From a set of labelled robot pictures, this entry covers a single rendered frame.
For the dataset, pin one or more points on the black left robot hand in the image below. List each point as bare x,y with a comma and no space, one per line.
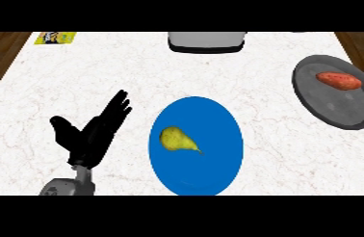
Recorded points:
97,135

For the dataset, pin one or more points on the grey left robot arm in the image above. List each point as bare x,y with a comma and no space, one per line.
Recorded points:
71,185

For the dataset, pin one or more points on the blue plate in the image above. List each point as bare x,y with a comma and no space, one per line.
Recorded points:
208,163

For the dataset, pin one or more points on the grey plate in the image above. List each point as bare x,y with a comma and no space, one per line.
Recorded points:
332,102

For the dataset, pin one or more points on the orange sweet potato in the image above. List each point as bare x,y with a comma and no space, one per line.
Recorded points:
339,80

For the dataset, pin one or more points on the yellow pear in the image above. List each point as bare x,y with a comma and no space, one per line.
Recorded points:
174,139

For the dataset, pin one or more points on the yellow printed packet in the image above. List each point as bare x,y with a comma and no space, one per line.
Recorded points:
55,37

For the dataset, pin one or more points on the pale grey appliance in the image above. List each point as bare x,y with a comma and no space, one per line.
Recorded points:
206,40

